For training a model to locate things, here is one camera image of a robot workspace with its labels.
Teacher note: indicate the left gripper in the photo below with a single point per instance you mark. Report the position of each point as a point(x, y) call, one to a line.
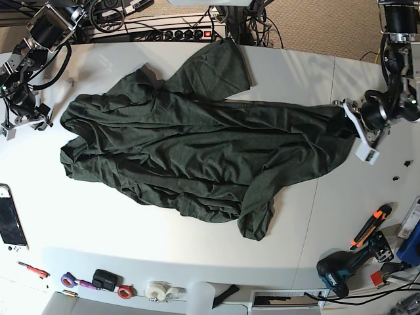
point(372, 116)

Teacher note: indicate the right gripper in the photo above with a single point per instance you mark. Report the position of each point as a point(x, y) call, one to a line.
point(28, 113)

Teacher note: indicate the dark green t-shirt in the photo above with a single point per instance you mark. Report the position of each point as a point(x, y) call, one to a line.
point(185, 145)

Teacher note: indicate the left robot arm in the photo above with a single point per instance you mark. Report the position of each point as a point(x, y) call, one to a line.
point(399, 58)

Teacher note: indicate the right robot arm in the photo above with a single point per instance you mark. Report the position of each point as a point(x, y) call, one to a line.
point(49, 31)

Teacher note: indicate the orange black utility knife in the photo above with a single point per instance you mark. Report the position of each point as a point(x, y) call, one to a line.
point(370, 226)

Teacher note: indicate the blue box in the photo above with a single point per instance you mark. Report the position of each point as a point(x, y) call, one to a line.
point(409, 249)

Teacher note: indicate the purple tape roll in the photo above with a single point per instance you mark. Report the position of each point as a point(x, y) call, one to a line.
point(68, 280)

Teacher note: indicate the white power strip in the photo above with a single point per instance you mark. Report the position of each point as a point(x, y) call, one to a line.
point(198, 28)

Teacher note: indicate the red tape roll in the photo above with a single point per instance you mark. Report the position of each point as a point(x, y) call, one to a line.
point(125, 292)

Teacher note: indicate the clear tape dispenser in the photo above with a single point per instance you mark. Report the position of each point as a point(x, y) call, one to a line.
point(160, 292)

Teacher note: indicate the white translucent cup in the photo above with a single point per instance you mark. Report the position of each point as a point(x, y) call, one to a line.
point(199, 298)

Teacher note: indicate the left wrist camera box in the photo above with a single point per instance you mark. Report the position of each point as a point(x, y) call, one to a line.
point(367, 154)

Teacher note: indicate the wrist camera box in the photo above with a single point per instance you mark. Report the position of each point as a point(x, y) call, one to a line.
point(367, 154)
point(8, 131)

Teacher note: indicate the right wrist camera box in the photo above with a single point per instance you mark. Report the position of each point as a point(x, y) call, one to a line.
point(8, 131)

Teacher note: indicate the black tablet with white frame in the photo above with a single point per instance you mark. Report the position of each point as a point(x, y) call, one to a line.
point(12, 233)

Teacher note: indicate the teal black cordless drill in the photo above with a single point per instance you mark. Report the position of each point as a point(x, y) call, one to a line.
point(335, 269)

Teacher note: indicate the red handled screwdriver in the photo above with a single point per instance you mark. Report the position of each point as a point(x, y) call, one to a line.
point(40, 273)

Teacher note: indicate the black action camera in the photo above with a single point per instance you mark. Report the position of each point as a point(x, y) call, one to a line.
point(103, 279)

